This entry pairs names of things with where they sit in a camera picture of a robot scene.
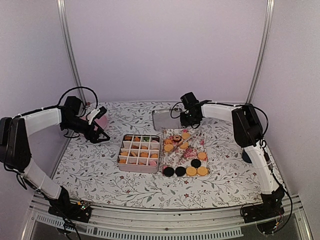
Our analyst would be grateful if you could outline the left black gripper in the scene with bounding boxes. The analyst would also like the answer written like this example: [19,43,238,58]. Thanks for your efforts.
[62,115,111,143]

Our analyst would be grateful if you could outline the metal serving tongs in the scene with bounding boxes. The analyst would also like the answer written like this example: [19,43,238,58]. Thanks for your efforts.
[163,129,201,158]

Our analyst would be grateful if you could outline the orange swirl cookie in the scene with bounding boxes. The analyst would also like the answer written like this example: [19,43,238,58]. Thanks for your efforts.
[124,136,132,141]

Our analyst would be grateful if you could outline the silver metal tray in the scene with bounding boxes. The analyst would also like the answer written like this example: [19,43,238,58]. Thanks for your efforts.
[151,109,183,132]

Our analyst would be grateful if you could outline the pink divided cookie tin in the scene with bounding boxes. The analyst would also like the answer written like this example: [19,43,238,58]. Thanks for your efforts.
[117,134,161,174]

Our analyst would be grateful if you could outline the orange swirl biscuit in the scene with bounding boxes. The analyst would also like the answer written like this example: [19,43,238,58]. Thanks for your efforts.
[139,152,149,158]

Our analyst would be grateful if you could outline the pink sandwich cookie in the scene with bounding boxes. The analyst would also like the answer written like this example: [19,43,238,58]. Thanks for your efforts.
[148,160,157,166]

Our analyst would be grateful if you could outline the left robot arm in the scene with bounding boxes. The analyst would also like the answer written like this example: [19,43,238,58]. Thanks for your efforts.
[0,96,110,217]

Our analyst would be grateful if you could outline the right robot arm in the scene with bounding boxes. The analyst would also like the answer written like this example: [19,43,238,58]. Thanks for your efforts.
[179,92,285,218]

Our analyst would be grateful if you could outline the pink plate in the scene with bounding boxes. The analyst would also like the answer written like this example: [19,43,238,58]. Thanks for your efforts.
[95,114,108,130]

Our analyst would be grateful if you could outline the chocolate sprinkle donut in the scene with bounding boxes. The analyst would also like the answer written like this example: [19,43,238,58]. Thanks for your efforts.
[172,135,182,143]

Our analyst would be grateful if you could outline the floral cookie tray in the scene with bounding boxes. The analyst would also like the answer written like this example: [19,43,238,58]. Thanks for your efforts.
[161,129,210,178]

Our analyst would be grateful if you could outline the floral tablecloth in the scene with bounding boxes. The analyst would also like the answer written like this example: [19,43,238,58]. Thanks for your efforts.
[48,101,283,210]

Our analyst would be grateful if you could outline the yellow round biscuit left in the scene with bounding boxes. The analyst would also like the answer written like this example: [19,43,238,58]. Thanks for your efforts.
[186,166,197,177]

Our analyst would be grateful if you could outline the yellow round biscuit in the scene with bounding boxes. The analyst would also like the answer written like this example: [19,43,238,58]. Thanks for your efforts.
[197,166,209,176]
[186,166,197,177]

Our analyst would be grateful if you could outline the yellow round biscuit right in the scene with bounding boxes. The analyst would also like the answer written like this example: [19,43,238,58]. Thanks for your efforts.
[197,166,209,176]

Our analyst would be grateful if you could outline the black sandwich cookie right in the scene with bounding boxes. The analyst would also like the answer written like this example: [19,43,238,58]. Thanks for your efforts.
[175,166,186,177]

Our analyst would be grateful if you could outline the black sandwich cookie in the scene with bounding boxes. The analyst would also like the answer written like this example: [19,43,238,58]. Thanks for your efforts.
[175,166,186,177]
[163,166,175,177]

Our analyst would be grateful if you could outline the black sandwich cookie left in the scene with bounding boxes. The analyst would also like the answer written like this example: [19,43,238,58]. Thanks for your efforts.
[163,166,175,177]

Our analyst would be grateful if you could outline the dark blue mug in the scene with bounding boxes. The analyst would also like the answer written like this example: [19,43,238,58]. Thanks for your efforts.
[241,150,252,164]

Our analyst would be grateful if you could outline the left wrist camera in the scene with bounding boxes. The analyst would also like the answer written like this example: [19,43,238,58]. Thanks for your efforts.
[85,106,107,125]

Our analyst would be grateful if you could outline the black camera cable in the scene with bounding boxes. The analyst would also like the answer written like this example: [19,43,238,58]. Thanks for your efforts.
[57,86,99,108]

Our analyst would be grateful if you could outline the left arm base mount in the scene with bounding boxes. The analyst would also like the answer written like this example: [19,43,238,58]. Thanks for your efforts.
[48,200,92,223]

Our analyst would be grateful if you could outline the front aluminium rail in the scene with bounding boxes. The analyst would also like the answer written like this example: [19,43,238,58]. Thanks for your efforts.
[21,194,315,240]

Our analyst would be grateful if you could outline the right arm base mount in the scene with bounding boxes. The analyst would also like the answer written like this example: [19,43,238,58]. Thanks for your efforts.
[240,201,285,223]

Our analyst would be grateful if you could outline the left aluminium frame post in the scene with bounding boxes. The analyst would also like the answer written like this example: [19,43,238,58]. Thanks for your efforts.
[56,0,87,104]

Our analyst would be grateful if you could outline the aluminium frame post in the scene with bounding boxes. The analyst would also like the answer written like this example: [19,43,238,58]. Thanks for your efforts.
[246,0,275,103]
[56,0,87,104]

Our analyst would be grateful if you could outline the right aluminium frame post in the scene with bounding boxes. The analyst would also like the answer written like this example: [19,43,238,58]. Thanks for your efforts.
[246,0,275,103]

